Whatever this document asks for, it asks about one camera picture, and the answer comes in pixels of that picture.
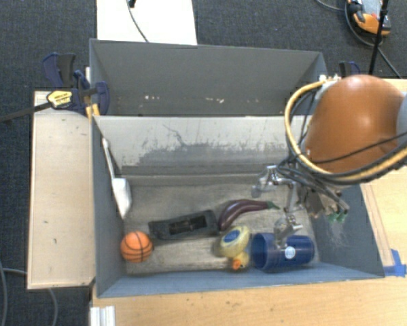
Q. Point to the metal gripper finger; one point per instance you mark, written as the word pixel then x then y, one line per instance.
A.
pixel 286 226
pixel 269 178

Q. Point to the blue cup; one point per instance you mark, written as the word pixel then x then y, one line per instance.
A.
pixel 267 253

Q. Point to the purple toy eggplant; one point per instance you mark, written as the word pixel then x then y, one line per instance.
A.
pixel 238 208

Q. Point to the yellow rubber duck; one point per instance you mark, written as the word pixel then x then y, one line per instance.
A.
pixel 232 243

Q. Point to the black flat block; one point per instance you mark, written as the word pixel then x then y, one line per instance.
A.
pixel 182 225

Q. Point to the grey metal bin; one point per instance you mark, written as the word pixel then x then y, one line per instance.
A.
pixel 196 80

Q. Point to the orange toy basketball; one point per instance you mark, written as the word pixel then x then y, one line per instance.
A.
pixel 136 247

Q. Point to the pale wood board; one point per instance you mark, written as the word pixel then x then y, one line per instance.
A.
pixel 60 189

